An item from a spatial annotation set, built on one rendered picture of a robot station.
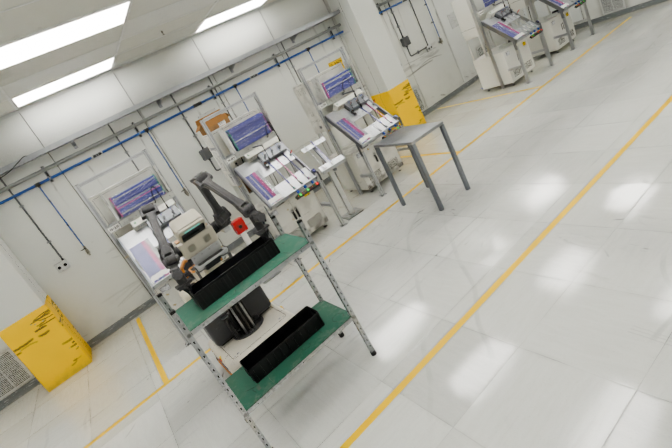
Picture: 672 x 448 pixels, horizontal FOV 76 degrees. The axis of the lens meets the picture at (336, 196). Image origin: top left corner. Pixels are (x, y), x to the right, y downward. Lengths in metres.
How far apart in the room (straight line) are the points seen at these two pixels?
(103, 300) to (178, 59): 3.47
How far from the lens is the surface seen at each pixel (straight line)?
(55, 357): 6.30
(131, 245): 4.99
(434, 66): 9.29
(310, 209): 5.48
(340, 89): 6.00
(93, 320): 6.74
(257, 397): 2.86
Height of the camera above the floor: 1.88
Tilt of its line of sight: 16 degrees down
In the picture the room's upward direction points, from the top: 28 degrees counter-clockwise
